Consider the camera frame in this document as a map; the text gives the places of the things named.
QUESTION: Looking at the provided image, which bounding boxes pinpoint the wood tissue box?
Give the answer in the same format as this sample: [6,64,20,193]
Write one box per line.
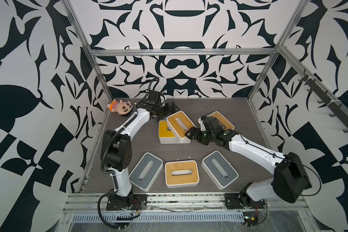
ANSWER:
[165,160,200,189]
[198,111,235,131]
[166,111,195,144]

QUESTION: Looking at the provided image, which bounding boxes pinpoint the yellow top tissue box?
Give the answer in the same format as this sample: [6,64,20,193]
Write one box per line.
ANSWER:
[158,120,190,145]

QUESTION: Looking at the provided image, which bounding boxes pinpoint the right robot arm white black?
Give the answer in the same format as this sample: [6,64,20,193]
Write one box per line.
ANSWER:
[185,116,312,207]

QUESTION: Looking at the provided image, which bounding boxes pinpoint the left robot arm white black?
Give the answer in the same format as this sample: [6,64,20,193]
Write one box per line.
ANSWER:
[100,90,180,200]

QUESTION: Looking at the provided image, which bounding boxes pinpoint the grey top tissue box right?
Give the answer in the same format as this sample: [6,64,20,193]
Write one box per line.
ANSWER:
[201,151,239,190]

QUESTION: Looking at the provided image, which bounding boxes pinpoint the grey tissue box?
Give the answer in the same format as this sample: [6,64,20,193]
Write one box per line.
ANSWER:
[201,151,239,190]
[129,152,163,192]

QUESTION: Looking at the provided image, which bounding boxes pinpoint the wood top tissue box front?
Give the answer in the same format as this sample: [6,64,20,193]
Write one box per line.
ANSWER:
[165,160,200,189]

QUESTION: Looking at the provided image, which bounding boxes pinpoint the grey top tissue box left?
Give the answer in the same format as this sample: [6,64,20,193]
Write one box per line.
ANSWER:
[129,152,163,192]

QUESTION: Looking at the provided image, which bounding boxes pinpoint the cartoon boy plush toy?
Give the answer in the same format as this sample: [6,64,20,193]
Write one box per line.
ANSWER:
[107,99,133,116]

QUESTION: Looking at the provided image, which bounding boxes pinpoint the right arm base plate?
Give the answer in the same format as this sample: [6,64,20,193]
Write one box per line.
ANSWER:
[224,193,265,209]

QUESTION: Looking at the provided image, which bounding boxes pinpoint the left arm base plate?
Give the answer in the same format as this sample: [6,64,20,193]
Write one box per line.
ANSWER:
[106,193,148,211]

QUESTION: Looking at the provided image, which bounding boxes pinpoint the aluminium frame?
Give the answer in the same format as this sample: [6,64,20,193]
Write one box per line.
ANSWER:
[65,1,348,196]

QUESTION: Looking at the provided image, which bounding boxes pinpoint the black wall hook rack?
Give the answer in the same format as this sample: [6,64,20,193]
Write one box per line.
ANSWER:
[298,69,348,133]

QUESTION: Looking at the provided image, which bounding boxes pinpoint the white slotted cable duct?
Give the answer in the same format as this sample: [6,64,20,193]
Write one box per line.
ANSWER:
[72,212,245,223]

